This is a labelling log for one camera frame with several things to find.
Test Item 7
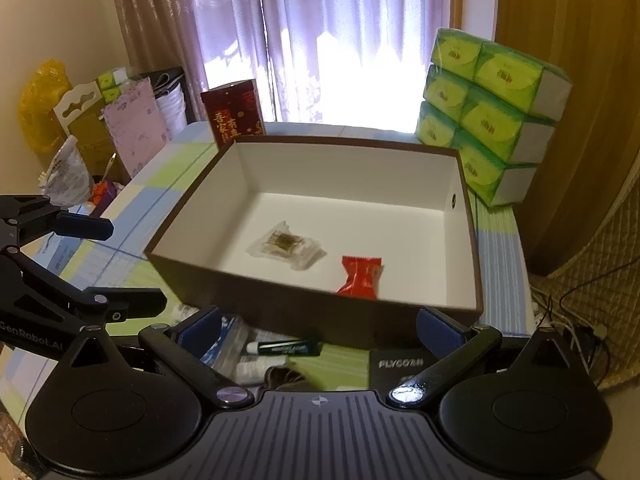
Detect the red gift bag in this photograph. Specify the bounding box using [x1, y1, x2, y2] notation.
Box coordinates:
[201, 79, 266, 150]

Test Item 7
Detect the white printed packet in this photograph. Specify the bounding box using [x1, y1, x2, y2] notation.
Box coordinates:
[200, 314, 251, 376]

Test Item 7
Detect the black product box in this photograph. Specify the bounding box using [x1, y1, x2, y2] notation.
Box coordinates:
[370, 348, 428, 391]

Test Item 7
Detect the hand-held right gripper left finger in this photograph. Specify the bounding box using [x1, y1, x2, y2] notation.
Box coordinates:
[52, 305, 256, 409]

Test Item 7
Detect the white plastic bag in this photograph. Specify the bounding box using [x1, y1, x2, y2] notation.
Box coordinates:
[42, 135, 93, 206]

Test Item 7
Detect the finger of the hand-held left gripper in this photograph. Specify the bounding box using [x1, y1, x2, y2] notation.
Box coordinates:
[0, 194, 115, 254]
[0, 254, 168, 329]

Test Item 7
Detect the cardboard box with white handle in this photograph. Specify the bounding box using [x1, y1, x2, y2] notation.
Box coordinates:
[54, 84, 118, 181]

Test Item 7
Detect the tangle of black cables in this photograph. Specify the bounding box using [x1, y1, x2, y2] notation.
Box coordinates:
[530, 280, 613, 376]

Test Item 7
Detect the green ointment tube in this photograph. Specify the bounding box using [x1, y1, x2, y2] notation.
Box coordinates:
[245, 341, 323, 358]

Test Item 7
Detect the stack of green tissue packs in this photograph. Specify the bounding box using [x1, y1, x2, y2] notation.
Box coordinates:
[415, 27, 573, 208]

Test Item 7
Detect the sheer lilac curtain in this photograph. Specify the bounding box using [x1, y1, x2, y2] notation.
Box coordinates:
[185, 0, 451, 133]

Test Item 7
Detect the brown hair scrunchie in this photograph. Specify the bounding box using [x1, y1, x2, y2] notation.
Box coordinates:
[265, 366, 326, 392]

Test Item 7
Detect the wooden door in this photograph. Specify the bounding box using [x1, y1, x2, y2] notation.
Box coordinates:
[495, 0, 640, 276]

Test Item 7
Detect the clear wrapped candy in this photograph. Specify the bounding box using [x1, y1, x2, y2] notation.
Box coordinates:
[246, 220, 327, 272]

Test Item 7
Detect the checked cloth desktop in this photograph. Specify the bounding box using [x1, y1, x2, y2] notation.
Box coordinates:
[0, 121, 536, 411]

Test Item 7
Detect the brown cardboard box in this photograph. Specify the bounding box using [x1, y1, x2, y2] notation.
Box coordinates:
[144, 134, 484, 351]

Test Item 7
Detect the red wrapped candy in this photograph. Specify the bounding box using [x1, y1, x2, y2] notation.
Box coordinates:
[335, 255, 383, 300]

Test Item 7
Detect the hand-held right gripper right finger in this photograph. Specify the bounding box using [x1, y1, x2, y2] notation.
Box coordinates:
[387, 306, 587, 407]

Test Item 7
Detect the yellow plastic bag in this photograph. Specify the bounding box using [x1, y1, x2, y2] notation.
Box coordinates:
[19, 59, 73, 153]

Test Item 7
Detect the beige curtain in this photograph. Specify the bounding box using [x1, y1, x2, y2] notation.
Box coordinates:
[107, 0, 211, 126]

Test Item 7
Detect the quilted beige chair cover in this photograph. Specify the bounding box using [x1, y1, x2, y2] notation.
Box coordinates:
[545, 200, 640, 391]

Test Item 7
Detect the stack of white paper bags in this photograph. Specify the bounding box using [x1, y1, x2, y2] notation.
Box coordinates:
[154, 67, 190, 137]

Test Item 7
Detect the pink paper bag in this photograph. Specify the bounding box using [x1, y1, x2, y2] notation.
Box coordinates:
[102, 80, 168, 178]

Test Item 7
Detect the white power strip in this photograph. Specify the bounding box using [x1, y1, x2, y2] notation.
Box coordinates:
[530, 300, 557, 332]

